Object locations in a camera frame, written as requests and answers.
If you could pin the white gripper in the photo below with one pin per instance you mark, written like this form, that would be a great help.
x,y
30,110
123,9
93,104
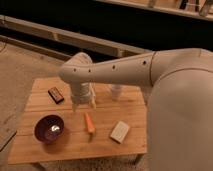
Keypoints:
x,y
81,93

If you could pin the orange carrot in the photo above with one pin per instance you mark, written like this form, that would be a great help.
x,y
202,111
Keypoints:
x,y
90,126

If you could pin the white plastic cup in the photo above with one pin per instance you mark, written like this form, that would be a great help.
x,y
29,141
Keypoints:
x,y
116,91

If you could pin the wooden table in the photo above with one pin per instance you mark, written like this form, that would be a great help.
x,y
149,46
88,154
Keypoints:
x,y
76,142

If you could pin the dark brown rectangular block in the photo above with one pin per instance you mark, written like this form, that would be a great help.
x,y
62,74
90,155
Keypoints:
x,y
56,95

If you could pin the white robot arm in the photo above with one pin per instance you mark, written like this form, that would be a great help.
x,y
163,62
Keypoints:
x,y
180,104

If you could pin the dark purple ceramic bowl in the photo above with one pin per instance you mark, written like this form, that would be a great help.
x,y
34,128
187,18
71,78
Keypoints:
x,y
49,128

